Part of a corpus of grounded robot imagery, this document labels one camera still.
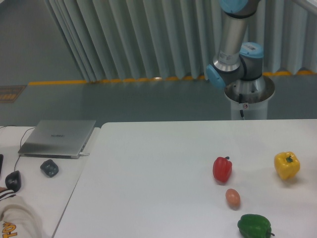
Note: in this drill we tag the yellow bell pepper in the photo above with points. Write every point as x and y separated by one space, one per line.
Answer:
286 165

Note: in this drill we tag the silver closed laptop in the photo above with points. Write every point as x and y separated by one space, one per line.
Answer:
64 139

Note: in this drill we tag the black power adapter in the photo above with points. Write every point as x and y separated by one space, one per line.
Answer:
50 168

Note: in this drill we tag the brown egg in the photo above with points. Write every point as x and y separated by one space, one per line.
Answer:
233 197

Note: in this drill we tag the red bell pepper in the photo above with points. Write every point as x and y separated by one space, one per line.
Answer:
222 169

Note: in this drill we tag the black computer mouse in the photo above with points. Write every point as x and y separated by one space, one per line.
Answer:
13 181

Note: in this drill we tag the white sleeved forearm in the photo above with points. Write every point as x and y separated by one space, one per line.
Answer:
17 219

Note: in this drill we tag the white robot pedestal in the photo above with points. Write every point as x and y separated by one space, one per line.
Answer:
249 99

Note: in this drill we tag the green bell pepper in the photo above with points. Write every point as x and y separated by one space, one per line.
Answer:
255 226

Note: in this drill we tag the pale pleated curtain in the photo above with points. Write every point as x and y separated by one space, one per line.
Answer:
123 39

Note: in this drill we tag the black keyboard edge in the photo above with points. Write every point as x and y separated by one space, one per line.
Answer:
1 163

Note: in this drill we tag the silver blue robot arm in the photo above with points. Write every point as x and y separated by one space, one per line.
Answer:
232 44

